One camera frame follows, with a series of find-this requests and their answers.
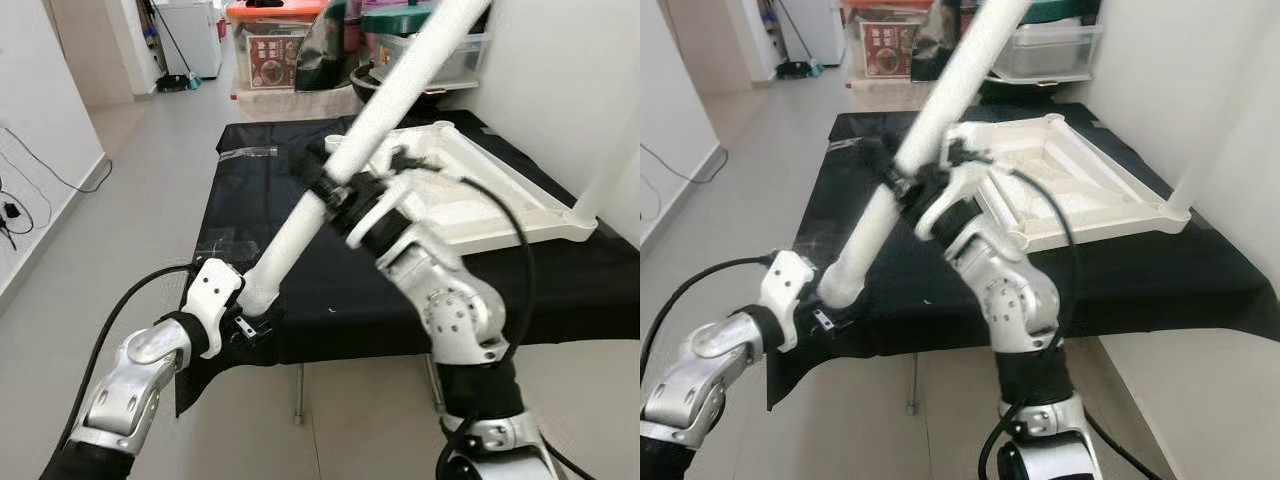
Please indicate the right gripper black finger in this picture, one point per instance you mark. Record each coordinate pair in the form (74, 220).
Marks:
(315, 170)
(888, 165)

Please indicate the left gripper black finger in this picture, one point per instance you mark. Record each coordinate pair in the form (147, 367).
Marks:
(852, 310)
(272, 318)

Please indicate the white plastic children table top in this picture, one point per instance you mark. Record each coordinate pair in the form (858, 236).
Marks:
(500, 215)
(1090, 210)

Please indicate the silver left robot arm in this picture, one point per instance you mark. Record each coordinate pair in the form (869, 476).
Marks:
(130, 390)
(700, 380)

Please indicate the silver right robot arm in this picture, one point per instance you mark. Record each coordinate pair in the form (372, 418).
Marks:
(450, 300)
(1010, 300)

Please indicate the clear tape strip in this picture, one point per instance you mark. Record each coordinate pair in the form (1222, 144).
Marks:
(250, 153)
(848, 145)

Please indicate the black tablecloth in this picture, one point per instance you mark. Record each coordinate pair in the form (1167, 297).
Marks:
(330, 290)
(920, 300)

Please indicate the beige low platform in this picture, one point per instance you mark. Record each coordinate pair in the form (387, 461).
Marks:
(890, 95)
(280, 105)

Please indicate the clear tape patch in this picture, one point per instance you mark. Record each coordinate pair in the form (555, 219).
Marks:
(225, 245)

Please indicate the black wok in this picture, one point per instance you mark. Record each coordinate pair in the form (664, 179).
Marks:
(1010, 90)
(365, 85)

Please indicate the storage box with orange lid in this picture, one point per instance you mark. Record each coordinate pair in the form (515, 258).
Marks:
(270, 60)
(885, 55)

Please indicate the black plastic bag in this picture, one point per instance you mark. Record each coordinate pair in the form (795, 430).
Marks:
(320, 60)
(930, 50)

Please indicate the black floor mop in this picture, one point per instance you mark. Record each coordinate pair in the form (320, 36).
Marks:
(800, 70)
(178, 83)

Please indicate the white appliance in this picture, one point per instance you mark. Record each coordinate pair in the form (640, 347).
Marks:
(195, 40)
(815, 30)

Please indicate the green pot lid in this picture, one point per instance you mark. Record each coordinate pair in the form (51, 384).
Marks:
(1060, 12)
(385, 20)

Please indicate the clear plastic storage box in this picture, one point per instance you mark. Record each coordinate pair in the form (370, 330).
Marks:
(465, 60)
(1050, 55)

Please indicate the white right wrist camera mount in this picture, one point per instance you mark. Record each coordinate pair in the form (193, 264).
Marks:
(375, 210)
(945, 205)

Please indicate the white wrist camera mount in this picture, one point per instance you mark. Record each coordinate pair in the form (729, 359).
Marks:
(945, 205)
(785, 285)
(375, 210)
(212, 290)

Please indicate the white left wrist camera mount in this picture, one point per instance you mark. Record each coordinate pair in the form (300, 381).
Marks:
(785, 285)
(212, 290)

